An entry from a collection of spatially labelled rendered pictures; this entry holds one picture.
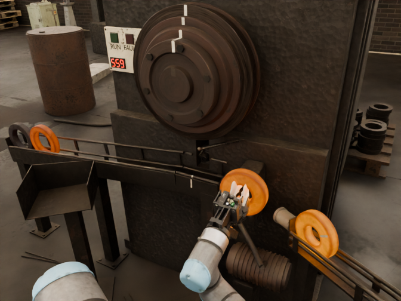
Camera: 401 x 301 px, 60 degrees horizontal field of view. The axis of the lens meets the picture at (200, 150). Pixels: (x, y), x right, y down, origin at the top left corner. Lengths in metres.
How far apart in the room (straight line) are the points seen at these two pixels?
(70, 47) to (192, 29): 2.93
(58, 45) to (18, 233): 2.12
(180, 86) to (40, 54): 3.01
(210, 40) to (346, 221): 1.65
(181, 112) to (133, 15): 0.49
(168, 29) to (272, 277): 0.90
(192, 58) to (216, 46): 0.09
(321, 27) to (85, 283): 0.96
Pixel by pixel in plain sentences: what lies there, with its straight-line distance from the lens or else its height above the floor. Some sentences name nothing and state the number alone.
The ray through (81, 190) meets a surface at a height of 0.60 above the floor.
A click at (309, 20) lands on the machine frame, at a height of 1.30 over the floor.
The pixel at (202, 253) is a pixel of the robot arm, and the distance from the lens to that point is 0.90.
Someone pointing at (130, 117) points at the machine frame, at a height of 0.87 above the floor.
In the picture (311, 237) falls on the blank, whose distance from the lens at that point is 1.20.
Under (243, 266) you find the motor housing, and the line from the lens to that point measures 1.32.
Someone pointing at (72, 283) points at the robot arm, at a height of 0.94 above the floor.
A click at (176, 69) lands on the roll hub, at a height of 1.17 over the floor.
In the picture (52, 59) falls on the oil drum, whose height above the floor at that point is 0.63.
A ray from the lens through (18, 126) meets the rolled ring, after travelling 2.09.
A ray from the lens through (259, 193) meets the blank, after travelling 1.06.
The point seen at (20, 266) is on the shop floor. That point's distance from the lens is 2.26.
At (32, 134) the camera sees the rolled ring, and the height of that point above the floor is 0.70.
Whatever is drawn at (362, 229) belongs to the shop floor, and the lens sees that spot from 2.40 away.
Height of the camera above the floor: 1.45
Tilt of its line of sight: 28 degrees down
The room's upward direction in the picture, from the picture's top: 1 degrees counter-clockwise
